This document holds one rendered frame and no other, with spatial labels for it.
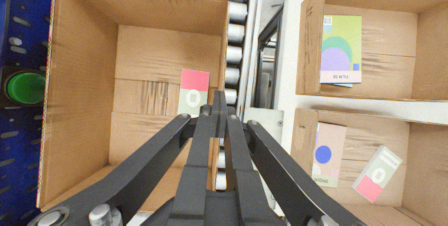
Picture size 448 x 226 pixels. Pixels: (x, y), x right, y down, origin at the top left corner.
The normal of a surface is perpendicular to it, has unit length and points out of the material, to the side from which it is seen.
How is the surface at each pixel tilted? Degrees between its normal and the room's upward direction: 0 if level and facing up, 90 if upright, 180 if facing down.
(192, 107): 0
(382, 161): 0
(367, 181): 0
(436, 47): 89
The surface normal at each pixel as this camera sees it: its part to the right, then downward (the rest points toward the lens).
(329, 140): 0.07, 0.01
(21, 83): 1.00, 0.04
